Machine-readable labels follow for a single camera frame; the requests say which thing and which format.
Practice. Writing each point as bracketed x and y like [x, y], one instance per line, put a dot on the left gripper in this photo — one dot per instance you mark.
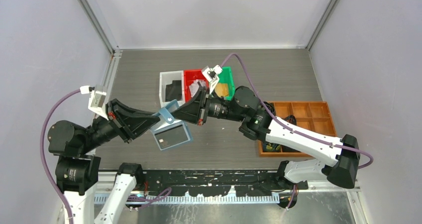
[127, 121]

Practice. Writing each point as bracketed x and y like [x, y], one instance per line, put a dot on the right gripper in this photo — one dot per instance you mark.
[194, 111]

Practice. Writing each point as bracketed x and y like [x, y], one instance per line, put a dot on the blue leather card holder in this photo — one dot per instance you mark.
[167, 121]

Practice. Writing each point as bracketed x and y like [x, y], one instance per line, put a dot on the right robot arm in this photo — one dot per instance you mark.
[333, 159]

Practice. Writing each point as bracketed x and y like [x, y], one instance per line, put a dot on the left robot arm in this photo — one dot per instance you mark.
[77, 172]

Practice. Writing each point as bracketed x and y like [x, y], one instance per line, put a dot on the silver cards in red bin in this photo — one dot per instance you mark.
[195, 85]

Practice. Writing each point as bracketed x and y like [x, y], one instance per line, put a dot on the black card in holder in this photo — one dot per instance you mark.
[171, 137]

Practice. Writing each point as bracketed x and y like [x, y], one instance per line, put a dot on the black cards in white bin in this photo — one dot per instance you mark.
[173, 91]

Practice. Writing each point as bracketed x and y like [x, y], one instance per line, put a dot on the gold cards in green bin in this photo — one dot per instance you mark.
[222, 90]

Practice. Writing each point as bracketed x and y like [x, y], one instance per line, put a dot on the red plastic bin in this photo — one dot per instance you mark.
[190, 77]

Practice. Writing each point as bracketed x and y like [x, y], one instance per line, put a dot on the green plastic bin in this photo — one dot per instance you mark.
[226, 77]

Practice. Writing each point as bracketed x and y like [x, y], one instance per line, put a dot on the rolled belt bottom left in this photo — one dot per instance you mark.
[271, 147]

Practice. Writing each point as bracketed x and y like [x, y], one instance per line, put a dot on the orange compartment tray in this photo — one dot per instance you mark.
[314, 116]

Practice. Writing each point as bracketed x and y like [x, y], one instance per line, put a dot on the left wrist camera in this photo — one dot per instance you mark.
[97, 99]

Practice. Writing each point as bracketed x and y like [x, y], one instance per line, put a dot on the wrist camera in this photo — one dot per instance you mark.
[212, 76]
[97, 99]

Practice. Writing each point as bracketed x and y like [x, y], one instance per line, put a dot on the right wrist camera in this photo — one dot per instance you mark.
[212, 76]

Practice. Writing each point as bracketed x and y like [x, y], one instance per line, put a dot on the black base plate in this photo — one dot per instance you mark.
[212, 183]

